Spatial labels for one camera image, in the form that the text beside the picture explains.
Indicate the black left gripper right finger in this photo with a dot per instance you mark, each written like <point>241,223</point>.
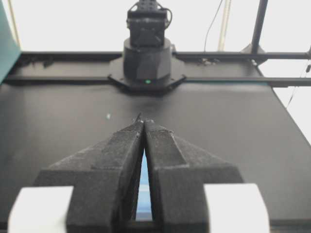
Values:
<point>194,191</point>

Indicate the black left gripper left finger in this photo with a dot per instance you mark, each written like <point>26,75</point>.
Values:
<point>90,191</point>

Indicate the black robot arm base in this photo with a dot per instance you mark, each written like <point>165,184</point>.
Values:
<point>147,62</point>

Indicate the blue towel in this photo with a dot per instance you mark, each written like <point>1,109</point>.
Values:
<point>144,206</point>

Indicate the teal panel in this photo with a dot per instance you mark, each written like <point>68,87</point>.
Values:
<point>9,49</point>

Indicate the black aluminium frame rail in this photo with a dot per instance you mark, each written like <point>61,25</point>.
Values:
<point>107,67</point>

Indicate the black vertical frame post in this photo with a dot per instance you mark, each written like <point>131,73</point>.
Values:
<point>254,47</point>

